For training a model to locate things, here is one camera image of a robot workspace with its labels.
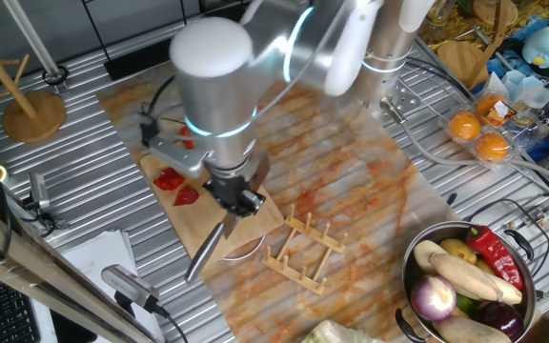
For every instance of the black rectangular box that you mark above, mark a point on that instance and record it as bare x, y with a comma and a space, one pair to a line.
219, 7

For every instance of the small red chili slice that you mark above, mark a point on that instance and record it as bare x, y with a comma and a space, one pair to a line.
185, 131

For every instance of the curved red chili piece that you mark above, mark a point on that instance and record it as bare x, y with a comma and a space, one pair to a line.
186, 196

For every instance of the clear plastic measuring cup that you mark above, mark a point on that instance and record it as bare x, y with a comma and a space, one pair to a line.
529, 90

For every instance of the small camera on black mount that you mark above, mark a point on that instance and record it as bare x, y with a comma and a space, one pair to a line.
39, 190

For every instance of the clear plastic orange package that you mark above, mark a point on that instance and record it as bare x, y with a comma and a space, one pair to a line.
522, 138

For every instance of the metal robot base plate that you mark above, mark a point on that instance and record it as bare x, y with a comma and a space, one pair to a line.
405, 100

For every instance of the brown sweet potato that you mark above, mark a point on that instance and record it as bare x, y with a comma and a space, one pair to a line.
470, 331

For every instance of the yellow potato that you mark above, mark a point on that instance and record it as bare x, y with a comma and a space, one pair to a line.
460, 250

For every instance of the green vegetable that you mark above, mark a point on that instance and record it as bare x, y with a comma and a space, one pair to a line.
467, 304

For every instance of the steel cleaver knife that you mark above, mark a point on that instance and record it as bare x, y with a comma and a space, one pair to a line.
203, 252

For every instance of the wooden peg dish rack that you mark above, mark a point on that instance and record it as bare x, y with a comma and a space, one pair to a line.
313, 234

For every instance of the cabbage in plastic bag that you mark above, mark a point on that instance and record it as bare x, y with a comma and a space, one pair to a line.
336, 333

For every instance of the orange marbled table mat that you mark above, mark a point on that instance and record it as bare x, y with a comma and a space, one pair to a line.
331, 157

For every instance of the dark purple eggplant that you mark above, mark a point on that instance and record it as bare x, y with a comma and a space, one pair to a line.
503, 316

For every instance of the aluminium frame beam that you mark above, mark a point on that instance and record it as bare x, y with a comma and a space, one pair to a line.
41, 267

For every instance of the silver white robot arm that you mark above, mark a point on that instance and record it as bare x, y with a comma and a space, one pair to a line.
212, 95

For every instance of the orange fruit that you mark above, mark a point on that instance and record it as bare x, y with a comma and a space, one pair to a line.
492, 147
486, 105
464, 126

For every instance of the light blue plush toy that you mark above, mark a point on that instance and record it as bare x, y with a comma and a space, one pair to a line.
543, 47

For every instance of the wooden cutting board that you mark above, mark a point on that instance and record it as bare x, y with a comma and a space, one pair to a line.
193, 224

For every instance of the long pale sweet potato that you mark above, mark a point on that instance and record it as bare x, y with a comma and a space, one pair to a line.
470, 278

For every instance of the white paper stack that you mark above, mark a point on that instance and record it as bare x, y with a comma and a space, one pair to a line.
98, 252

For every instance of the white round vegetable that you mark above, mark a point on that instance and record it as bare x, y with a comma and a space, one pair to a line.
424, 255

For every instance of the medium red chili piece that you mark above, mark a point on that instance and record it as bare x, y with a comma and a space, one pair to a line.
189, 143

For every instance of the wooden mug tree stand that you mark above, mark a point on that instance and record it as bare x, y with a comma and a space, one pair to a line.
34, 116

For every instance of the wrist camera on grey bracket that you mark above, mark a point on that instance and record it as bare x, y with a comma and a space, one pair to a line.
179, 159

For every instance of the purple onion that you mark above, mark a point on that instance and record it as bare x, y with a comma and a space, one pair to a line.
432, 297

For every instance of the long red bell pepper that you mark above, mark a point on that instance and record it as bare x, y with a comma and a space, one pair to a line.
496, 255

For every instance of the large red chili pepper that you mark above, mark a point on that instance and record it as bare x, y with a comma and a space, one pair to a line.
168, 179

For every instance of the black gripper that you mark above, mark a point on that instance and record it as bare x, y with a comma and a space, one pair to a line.
234, 186

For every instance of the wooden hook stand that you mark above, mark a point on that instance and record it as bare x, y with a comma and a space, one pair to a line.
460, 62

